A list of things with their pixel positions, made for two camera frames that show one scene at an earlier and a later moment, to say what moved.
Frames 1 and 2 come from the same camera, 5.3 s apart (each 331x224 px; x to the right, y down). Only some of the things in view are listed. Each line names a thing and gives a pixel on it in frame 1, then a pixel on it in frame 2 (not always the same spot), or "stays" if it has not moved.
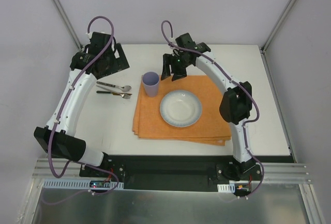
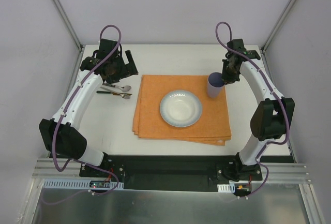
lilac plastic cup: (150, 79) → (215, 85)
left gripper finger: (120, 62) → (134, 69)
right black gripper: (176, 63) → (230, 76)
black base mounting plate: (196, 173) stays
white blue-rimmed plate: (180, 108) stays
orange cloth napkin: (211, 128) stays
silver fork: (123, 95) stays
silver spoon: (124, 88) stays
